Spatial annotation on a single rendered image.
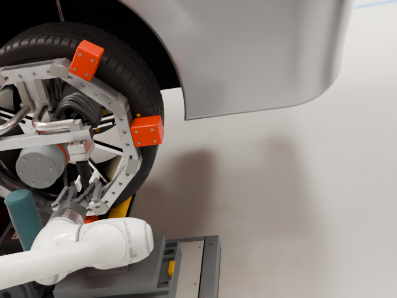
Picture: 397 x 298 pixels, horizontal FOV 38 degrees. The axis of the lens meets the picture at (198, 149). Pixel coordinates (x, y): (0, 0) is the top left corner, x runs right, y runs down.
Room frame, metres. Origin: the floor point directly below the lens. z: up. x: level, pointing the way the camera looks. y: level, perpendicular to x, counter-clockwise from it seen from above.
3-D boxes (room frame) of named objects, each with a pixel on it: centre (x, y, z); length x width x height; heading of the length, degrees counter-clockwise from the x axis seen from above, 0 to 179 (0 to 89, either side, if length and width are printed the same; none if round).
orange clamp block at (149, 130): (1.70, 0.15, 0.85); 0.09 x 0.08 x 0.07; 81
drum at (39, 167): (1.68, 0.47, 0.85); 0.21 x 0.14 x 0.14; 171
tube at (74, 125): (1.61, 0.38, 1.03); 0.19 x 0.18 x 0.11; 171
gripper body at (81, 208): (1.33, 0.36, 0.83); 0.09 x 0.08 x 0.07; 171
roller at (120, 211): (1.83, 0.33, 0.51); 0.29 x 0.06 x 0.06; 171
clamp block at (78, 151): (1.52, 0.33, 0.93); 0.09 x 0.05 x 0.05; 171
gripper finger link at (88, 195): (1.40, 0.32, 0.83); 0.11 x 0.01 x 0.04; 159
